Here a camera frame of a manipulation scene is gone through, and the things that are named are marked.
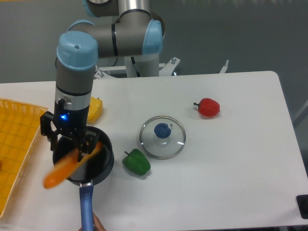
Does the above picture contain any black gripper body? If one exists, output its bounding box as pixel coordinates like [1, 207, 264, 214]
[53, 103, 89, 140]

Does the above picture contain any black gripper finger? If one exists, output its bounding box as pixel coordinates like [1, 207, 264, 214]
[40, 111, 60, 151]
[72, 129, 99, 162]

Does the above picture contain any black pot with blue handle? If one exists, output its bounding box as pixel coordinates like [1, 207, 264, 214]
[67, 126, 115, 231]

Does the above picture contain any long orange bread loaf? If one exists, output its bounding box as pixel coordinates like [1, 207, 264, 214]
[43, 141, 103, 189]

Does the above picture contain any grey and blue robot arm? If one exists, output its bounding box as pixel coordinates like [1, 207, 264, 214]
[40, 0, 163, 161]

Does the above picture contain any person's hand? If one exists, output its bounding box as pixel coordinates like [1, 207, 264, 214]
[92, 212, 106, 231]

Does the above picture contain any yellow plastic basket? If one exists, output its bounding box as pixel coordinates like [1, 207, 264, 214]
[0, 98, 48, 217]

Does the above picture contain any yellow bell pepper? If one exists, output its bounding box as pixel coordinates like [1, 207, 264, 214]
[87, 97, 103, 123]

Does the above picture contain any green bell pepper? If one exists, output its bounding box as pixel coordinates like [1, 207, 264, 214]
[122, 149, 151, 176]

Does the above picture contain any glass lid with blue knob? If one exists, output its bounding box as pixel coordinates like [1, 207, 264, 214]
[139, 115, 186, 160]

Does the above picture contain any red bell pepper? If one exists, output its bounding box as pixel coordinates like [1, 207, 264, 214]
[193, 98, 220, 118]

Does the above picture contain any black device at table edge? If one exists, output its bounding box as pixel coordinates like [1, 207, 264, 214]
[296, 194, 308, 219]

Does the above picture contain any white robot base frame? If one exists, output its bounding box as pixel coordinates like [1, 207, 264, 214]
[94, 54, 181, 79]

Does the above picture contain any white bracket behind table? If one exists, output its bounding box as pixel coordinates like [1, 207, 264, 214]
[219, 60, 229, 74]

